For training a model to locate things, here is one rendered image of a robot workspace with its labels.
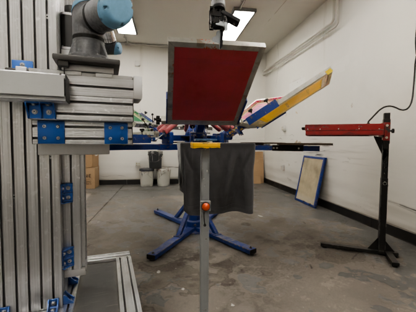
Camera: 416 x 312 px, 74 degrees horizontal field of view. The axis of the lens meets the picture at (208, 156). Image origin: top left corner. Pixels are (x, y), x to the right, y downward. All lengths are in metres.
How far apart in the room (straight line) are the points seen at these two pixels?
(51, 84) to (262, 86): 5.96
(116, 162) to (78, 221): 4.93
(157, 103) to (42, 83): 5.31
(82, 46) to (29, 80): 0.25
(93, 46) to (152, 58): 5.31
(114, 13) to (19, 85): 0.39
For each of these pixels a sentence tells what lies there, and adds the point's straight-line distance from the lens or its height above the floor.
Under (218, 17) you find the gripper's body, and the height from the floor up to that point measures 1.61.
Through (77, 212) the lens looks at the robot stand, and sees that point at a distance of 1.42.
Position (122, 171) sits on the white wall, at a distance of 6.32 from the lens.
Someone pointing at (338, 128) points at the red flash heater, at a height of 1.07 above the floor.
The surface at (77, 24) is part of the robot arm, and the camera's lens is 1.23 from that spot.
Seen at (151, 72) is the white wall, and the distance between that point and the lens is 6.40.
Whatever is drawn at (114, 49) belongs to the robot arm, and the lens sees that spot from 1.98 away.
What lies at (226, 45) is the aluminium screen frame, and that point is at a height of 1.52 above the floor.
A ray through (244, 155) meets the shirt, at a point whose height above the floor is 0.88.
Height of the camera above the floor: 0.96
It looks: 3 degrees down
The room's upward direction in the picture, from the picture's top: straight up
